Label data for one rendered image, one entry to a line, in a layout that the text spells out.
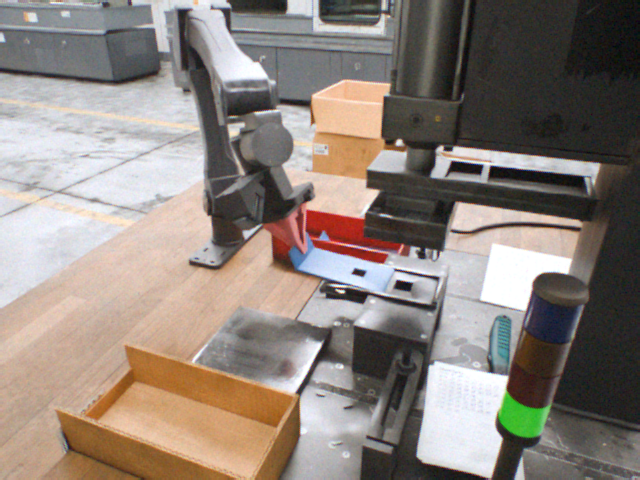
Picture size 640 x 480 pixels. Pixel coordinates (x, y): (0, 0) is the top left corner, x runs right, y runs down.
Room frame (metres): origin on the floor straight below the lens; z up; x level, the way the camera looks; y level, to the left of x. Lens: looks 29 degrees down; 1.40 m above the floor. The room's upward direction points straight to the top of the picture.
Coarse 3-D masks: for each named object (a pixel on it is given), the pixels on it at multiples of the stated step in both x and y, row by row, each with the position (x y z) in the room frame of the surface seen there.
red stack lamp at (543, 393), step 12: (516, 372) 0.29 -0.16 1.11; (516, 384) 0.29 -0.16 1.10; (528, 384) 0.28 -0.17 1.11; (540, 384) 0.28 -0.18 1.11; (552, 384) 0.28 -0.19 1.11; (516, 396) 0.29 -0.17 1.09; (528, 396) 0.28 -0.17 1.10; (540, 396) 0.28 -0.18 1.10; (552, 396) 0.28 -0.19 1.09; (540, 408) 0.28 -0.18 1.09
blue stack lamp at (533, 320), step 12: (528, 300) 0.30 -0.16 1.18; (540, 300) 0.29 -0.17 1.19; (528, 312) 0.30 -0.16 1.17; (540, 312) 0.29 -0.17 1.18; (552, 312) 0.28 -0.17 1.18; (564, 312) 0.28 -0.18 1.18; (576, 312) 0.28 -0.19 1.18; (528, 324) 0.29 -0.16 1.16; (540, 324) 0.28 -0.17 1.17; (552, 324) 0.28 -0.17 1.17; (564, 324) 0.28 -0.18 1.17; (576, 324) 0.28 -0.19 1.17; (540, 336) 0.28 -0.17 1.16; (552, 336) 0.28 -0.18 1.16; (564, 336) 0.28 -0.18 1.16
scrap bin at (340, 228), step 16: (320, 224) 0.90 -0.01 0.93; (336, 224) 0.89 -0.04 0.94; (352, 224) 0.88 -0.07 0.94; (272, 240) 0.82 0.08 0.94; (320, 240) 0.78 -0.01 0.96; (336, 240) 0.88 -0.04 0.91; (352, 240) 0.88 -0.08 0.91; (368, 240) 0.87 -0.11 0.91; (288, 256) 0.81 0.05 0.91; (368, 256) 0.75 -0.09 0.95; (384, 256) 0.74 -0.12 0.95
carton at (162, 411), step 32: (128, 352) 0.48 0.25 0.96; (160, 352) 0.47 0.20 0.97; (128, 384) 0.47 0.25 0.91; (160, 384) 0.47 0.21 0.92; (192, 384) 0.45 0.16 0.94; (224, 384) 0.43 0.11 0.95; (256, 384) 0.42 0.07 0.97; (64, 416) 0.37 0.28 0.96; (96, 416) 0.42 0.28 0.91; (128, 416) 0.42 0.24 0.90; (160, 416) 0.42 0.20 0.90; (192, 416) 0.42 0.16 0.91; (224, 416) 0.42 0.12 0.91; (256, 416) 0.42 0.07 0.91; (288, 416) 0.37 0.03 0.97; (64, 448) 0.37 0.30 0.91; (96, 448) 0.36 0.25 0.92; (128, 448) 0.34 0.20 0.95; (160, 448) 0.33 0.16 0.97; (192, 448) 0.38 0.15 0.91; (224, 448) 0.38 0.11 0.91; (256, 448) 0.38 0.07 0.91; (288, 448) 0.37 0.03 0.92
